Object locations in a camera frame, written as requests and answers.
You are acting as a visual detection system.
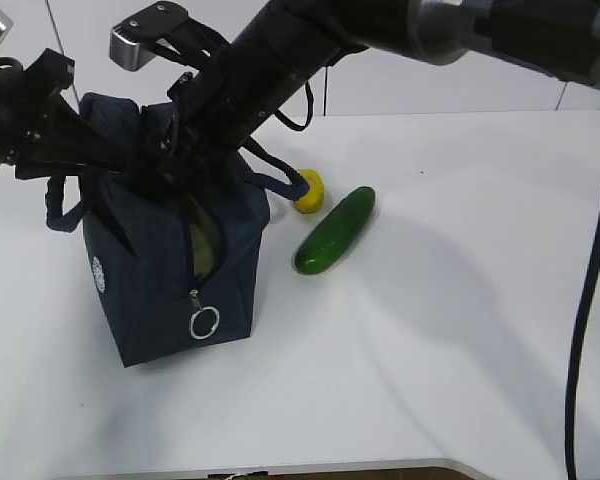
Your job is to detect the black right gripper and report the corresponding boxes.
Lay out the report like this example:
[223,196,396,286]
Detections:
[129,69,280,200]

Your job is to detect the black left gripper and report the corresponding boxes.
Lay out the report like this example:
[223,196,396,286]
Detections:
[0,49,140,256]

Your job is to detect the navy blue lunch bag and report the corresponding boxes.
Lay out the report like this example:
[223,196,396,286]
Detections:
[43,91,312,370]

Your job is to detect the glass container with green lid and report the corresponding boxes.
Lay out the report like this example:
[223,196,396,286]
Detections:
[169,194,224,280]

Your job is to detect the yellow lemon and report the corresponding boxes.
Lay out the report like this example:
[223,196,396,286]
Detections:
[293,169,325,214]

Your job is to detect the green cucumber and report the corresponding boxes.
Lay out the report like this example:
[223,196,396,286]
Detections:
[293,186,376,275]

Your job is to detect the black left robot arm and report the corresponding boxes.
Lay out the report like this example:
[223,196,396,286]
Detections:
[0,49,141,251]

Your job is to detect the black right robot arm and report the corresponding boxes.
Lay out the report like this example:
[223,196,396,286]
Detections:
[118,1,600,192]

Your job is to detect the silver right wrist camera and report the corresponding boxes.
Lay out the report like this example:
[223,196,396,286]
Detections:
[108,1,191,72]

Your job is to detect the dark blue cable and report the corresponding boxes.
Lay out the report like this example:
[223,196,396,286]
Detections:
[564,0,600,480]

